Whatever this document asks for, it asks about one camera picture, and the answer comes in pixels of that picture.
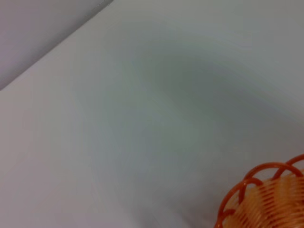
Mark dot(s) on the orange plastic woven basket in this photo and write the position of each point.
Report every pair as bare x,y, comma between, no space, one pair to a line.
273,202

